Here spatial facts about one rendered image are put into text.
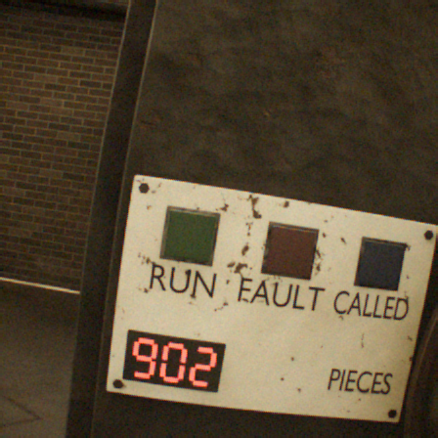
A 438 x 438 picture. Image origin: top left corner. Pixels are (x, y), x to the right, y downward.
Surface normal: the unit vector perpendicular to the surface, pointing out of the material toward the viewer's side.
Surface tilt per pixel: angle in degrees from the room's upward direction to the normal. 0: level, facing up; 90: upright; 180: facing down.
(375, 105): 90
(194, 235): 90
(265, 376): 90
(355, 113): 90
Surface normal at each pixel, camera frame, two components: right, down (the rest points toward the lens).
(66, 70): 0.09, 0.07
